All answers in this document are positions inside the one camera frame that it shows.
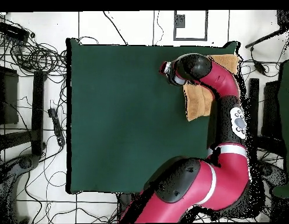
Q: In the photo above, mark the orange terry towel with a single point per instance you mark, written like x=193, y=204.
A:
x=198, y=102

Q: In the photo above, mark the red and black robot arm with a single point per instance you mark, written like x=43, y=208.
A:
x=223, y=177

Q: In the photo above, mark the dark green table cloth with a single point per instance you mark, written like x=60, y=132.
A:
x=111, y=116

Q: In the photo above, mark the black power adapter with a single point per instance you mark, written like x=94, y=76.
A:
x=260, y=67

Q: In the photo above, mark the black stand bar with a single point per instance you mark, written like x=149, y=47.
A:
x=38, y=112
x=254, y=105

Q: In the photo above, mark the black rod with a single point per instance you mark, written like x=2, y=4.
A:
x=263, y=40

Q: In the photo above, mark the black furniture block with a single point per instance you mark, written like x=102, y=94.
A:
x=271, y=109
x=8, y=98

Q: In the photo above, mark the black power strip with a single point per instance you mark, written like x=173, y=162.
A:
x=57, y=128

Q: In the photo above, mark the dark green fabric piece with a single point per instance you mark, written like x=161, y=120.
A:
x=287, y=116

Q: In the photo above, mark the dark stand base with knob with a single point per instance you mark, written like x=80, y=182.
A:
x=20, y=168
x=272, y=173

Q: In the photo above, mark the black rectangular box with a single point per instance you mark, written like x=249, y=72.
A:
x=13, y=31

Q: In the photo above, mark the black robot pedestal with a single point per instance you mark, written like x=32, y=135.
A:
x=124, y=203

